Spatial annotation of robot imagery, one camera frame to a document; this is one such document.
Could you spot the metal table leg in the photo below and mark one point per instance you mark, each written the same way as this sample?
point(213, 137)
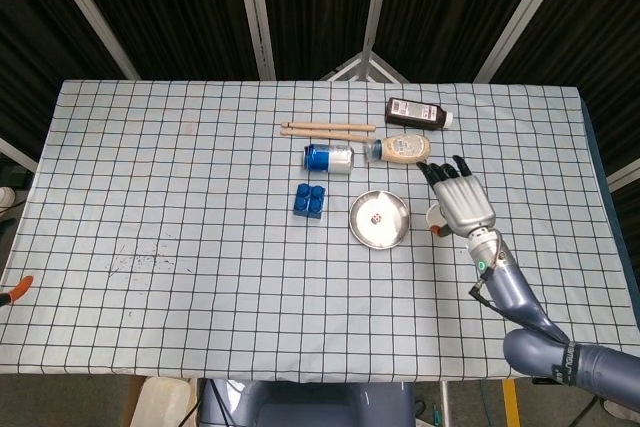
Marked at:
point(445, 404)

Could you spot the white shoe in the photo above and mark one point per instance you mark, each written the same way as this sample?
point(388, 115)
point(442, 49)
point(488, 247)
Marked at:
point(619, 409)
point(5, 197)

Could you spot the dark brown sauce bottle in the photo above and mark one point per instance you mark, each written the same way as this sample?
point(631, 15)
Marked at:
point(415, 113)

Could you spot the beige sauce bottle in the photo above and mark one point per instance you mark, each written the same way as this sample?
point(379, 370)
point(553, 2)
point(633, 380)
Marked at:
point(405, 148)

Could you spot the light blue checkered tablecloth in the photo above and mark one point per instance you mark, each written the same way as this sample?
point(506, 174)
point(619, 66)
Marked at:
point(200, 272)

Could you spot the blue building block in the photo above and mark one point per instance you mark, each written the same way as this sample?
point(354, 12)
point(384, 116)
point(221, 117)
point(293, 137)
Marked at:
point(309, 202)

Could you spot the white die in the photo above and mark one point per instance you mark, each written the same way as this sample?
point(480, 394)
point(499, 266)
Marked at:
point(375, 219)

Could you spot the wooden drumstick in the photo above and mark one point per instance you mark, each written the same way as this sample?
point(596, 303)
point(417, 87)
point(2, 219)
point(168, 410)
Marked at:
point(325, 134)

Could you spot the round silver metal plate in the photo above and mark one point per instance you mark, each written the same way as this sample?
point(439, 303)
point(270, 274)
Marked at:
point(390, 232)

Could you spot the wooden chopsticks pair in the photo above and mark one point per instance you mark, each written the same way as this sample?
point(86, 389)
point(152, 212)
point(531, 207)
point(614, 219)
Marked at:
point(325, 125)

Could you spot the white paper cup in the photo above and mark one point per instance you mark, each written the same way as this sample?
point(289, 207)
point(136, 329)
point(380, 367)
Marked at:
point(434, 216)

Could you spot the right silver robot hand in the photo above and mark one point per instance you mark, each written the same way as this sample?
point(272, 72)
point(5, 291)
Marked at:
point(462, 202)

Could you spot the aluminium triangular frame brace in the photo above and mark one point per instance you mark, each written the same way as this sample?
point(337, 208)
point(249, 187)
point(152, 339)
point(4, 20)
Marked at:
point(367, 63)

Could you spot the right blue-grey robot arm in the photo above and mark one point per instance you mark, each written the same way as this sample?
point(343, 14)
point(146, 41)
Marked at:
point(520, 297)

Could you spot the white plastic container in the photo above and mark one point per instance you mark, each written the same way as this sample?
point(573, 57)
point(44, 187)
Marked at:
point(162, 404)

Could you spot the blue and silver can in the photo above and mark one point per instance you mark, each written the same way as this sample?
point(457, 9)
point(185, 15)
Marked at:
point(330, 158)

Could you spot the blue-grey robot torso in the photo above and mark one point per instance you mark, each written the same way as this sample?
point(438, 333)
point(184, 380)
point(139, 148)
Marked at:
point(310, 404)

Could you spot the white metal frame post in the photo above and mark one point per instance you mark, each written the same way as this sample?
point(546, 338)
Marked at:
point(520, 17)
point(256, 12)
point(625, 176)
point(90, 12)
point(17, 154)
point(376, 2)

